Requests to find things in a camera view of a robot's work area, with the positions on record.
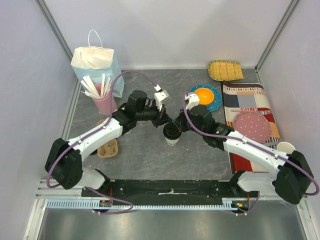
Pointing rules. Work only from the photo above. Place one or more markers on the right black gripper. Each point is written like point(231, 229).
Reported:
point(183, 119)

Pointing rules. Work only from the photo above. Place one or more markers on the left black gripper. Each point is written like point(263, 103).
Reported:
point(162, 117)

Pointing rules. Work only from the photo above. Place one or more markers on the black plastic cup lid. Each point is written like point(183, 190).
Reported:
point(171, 131)

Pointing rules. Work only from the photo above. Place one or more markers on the single white paper cup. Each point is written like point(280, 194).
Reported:
point(172, 140)

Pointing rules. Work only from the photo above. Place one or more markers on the brown cardboard cup carrier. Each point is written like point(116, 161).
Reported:
point(108, 150)

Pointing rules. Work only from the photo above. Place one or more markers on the light blue paper bag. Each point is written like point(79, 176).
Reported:
point(95, 61)

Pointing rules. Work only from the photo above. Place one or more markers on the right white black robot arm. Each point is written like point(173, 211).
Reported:
point(286, 174)

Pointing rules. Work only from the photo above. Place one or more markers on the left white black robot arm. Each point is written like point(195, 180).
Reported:
point(65, 161)

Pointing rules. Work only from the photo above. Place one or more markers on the orange bowl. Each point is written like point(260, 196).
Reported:
point(205, 95)

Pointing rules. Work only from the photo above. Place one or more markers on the blue dotted plate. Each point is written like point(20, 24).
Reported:
point(217, 102)

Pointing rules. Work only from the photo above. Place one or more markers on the pink straw holder cup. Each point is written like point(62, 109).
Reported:
point(105, 105)

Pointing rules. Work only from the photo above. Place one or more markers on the colourful patterned placemat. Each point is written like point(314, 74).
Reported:
point(238, 97)

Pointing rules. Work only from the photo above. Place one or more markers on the yellow woven tray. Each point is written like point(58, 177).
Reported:
point(225, 70)

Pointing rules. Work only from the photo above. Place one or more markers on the pink dotted plate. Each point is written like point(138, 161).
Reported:
point(253, 126)

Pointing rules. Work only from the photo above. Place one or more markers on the white wrapped straws bundle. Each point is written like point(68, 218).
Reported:
point(97, 90)

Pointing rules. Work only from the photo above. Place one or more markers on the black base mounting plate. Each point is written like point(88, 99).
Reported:
point(173, 191)

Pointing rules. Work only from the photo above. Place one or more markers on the light blue mug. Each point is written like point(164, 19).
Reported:
point(285, 147)

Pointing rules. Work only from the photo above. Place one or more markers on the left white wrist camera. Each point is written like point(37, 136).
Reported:
point(160, 98)

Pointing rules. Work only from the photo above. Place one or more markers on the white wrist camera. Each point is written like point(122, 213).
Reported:
point(160, 98)
point(191, 100)

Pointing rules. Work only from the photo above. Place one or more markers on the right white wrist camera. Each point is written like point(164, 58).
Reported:
point(191, 100)

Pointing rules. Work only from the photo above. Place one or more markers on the slotted cable duct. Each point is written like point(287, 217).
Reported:
point(99, 204)

